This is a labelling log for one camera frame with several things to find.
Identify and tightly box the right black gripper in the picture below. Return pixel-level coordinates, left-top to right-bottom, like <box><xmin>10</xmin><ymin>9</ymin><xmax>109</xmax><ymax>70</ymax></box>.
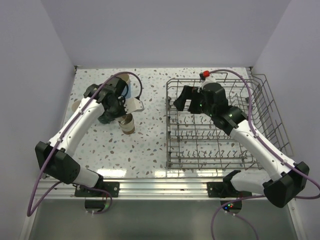
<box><xmin>173</xmin><ymin>85</ymin><xmax>216</xmax><ymax>118</ymax></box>

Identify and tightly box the dark green mug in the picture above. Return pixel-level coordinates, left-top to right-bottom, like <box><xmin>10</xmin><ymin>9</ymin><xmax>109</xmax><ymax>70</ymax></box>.
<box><xmin>98</xmin><ymin>112</ymin><xmax>117</xmax><ymax>125</ymax></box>

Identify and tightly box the blue plastic cup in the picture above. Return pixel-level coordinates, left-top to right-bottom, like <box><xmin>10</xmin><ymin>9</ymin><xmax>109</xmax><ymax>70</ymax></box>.
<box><xmin>126</xmin><ymin>84</ymin><xmax>132</xmax><ymax>99</ymax></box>

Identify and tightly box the beige brown cup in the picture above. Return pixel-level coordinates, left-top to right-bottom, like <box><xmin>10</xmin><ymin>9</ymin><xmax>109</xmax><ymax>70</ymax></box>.
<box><xmin>117</xmin><ymin>113</ymin><xmax>135</xmax><ymax>135</ymax></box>

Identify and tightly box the tall beige cup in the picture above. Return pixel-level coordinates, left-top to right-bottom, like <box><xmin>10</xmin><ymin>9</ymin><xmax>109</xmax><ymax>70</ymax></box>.
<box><xmin>119</xmin><ymin>73</ymin><xmax>131</xmax><ymax>84</ymax></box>

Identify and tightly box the light blue ceramic mug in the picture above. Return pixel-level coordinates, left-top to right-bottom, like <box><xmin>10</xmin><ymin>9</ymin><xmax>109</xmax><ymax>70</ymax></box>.
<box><xmin>71</xmin><ymin>100</ymin><xmax>81</xmax><ymax>113</ymax></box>

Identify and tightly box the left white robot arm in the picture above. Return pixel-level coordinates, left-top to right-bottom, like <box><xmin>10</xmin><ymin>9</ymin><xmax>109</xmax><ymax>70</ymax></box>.
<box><xmin>35</xmin><ymin>76</ymin><xmax>129</xmax><ymax>197</ymax></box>

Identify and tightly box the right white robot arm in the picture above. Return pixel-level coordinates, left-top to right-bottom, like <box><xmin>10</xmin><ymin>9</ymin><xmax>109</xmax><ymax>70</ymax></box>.
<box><xmin>173</xmin><ymin>82</ymin><xmax>310</xmax><ymax>208</ymax></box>

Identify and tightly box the left round controller board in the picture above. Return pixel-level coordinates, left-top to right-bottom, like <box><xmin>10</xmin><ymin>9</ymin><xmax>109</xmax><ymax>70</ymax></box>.
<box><xmin>84</xmin><ymin>199</ymin><xmax>107</xmax><ymax>211</ymax></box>

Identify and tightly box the round controller board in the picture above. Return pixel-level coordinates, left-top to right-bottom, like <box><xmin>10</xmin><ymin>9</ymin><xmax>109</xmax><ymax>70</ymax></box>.
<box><xmin>222</xmin><ymin>201</ymin><xmax>243</xmax><ymax>214</ymax></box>
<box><xmin>84</xmin><ymin>199</ymin><xmax>107</xmax><ymax>211</ymax></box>

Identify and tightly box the right round controller board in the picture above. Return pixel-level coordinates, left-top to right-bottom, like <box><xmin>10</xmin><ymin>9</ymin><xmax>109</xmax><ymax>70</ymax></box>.
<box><xmin>222</xmin><ymin>201</ymin><xmax>243</xmax><ymax>214</ymax></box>

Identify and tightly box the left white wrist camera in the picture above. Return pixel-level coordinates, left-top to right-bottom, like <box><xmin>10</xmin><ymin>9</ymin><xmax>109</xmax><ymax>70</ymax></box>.
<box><xmin>124</xmin><ymin>97</ymin><xmax>145</xmax><ymax>115</ymax></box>

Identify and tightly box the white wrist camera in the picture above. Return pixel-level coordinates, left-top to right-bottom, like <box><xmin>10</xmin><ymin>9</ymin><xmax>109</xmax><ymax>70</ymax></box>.
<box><xmin>124</xmin><ymin>97</ymin><xmax>145</xmax><ymax>115</ymax></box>
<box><xmin>199</xmin><ymin>70</ymin><xmax>217</xmax><ymax>89</ymax></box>

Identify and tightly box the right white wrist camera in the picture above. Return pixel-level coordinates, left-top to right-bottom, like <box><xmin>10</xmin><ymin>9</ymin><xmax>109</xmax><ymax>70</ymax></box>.
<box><xmin>199</xmin><ymin>70</ymin><xmax>217</xmax><ymax>89</ymax></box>

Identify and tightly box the grey wire dish rack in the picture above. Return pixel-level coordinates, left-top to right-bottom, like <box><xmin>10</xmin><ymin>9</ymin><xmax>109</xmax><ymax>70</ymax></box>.
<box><xmin>166</xmin><ymin>72</ymin><xmax>294</xmax><ymax>178</ymax></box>

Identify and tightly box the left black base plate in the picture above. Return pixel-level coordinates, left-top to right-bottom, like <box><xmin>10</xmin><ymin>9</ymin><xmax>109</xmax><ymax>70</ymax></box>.
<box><xmin>74</xmin><ymin>181</ymin><xmax>120</xmax><ymax>198</ymax></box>

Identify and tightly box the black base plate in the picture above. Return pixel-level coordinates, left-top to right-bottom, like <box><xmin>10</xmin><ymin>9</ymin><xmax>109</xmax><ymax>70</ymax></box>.
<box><xmin>74</xmin><ymin>181</ymin><xmax>120</xmax><ymax>198</ymax></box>
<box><xmin>206</xmin><ymin>181</ymin><xmax>252</xmax><ymax>198</ymax></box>

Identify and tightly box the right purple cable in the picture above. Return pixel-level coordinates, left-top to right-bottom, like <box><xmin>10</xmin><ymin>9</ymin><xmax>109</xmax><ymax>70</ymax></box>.
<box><xmin>210</xmin><ymin>68</ymin><xmax>320</xmax><ymax>240</ymax></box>

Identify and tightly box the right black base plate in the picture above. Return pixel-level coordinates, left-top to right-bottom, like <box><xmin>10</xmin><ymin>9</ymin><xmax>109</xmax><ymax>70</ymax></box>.
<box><xmin>206</xmin><ymin>181</ymin><xmax>252</xmax><ymax>198</ymax></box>

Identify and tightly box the aluminium mounting rail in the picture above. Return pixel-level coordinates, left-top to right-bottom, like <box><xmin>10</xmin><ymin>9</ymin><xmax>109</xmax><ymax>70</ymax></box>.
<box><xmin>31</xmin><ymin>177</ymin><xmax>294</xmax><ymax>200</ymax></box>

